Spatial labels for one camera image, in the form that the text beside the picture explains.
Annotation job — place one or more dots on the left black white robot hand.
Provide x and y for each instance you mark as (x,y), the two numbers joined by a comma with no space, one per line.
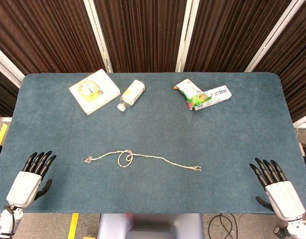
(23,186)

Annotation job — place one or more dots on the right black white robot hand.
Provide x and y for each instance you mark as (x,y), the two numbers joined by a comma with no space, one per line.
(284,199)

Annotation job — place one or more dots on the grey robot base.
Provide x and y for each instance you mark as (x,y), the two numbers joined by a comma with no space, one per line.
(150,226)

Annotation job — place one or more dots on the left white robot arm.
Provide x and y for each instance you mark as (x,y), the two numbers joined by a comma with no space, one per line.
(4,221)

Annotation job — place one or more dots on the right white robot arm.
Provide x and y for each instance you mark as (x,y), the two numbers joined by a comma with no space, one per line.
(295,227)

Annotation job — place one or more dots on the yellow floor tape strip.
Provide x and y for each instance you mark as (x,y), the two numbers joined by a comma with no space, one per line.
(2,134)
(73,225)

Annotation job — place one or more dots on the brown corrugated partition panel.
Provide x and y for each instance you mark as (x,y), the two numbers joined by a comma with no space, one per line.
(48,32)
(232,32)
(294,64)
(2,97)
(142,32)

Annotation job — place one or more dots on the white toothpaste box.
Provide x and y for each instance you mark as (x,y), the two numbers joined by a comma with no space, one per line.
(221,93)

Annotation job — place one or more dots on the white square box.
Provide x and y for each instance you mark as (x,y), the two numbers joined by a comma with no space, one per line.
(105,84)

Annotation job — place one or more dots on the blue felt table mat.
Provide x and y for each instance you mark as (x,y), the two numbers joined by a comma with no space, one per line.
(152,129)

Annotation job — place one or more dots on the clear bottle with white cap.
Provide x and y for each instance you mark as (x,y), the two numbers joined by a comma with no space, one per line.
(132,92)

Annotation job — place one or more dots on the green snack bag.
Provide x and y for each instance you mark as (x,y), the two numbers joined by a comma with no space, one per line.
(190,88)

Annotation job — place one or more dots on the white partition post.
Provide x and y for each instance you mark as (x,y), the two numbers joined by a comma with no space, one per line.
(183,35)
(8,67)
(272,37)
(99,35)

